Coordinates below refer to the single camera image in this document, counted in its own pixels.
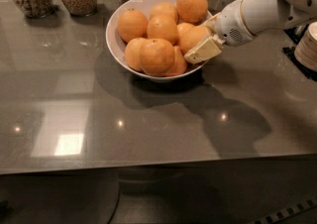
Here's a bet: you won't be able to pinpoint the small middle orange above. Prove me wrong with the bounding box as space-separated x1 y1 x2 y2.
175 22 193 46

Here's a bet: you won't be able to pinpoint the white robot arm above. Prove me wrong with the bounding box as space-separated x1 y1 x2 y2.
184 0 317 64

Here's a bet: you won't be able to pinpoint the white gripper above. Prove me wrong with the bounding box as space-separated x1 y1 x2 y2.
184 0 255 64

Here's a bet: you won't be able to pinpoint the black white striped strip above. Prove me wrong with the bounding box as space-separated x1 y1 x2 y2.
247 197 317 224

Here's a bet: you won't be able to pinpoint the white ceramic bowl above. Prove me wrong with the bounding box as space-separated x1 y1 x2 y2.
105 0 207 83

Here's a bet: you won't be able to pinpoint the stack of wooden coasters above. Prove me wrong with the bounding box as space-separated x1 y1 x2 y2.
294 22 317 71

